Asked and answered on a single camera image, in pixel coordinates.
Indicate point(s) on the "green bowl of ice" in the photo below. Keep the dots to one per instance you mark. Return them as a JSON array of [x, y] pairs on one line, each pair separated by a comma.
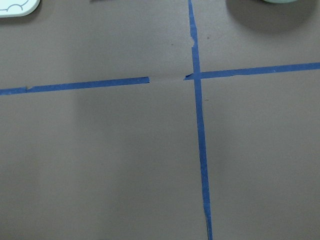
[[279, 1]]

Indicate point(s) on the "white bear tray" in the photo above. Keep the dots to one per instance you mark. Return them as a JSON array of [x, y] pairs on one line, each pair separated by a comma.
[[17, 8]]

